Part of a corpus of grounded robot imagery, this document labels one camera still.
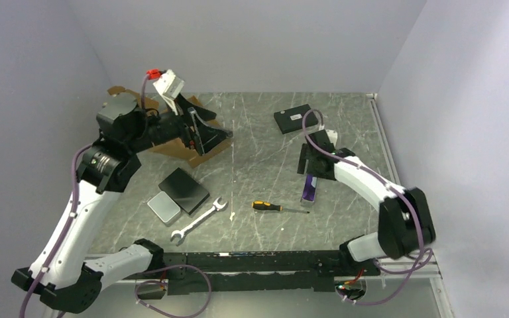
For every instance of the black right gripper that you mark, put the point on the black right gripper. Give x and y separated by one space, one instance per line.
306 154

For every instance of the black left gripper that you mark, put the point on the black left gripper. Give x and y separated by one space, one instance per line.
203 137

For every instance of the brown cardboard express box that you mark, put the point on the brown cardboard express box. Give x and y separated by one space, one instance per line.
176 148

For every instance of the purple long product box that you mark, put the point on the purple long product box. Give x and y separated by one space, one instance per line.
309 191

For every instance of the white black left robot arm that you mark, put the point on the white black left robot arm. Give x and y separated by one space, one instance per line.
61 276

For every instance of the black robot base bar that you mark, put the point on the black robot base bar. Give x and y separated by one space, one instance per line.
316 270

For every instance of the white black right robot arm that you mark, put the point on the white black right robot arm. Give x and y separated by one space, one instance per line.
350 171

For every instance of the black flat box with label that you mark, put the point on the black flat box with label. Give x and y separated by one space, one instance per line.
290 120

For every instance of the dark grey flat slab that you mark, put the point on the dark grey flat slab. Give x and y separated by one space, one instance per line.
184 190

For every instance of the silver open-end wrench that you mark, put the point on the silver open-end wrench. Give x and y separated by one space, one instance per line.
180 235

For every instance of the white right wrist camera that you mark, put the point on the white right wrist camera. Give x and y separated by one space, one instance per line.
332 136

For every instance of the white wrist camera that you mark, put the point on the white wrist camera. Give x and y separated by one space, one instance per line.
168 85
332 136

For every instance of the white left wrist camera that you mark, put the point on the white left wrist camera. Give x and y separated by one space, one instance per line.
168 85

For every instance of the yellow black handled screwdriver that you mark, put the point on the yellow black handled screwdriver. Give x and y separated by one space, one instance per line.
266 206

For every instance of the aluminium table edge rail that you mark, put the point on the aluminium table edge rail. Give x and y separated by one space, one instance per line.
388 149

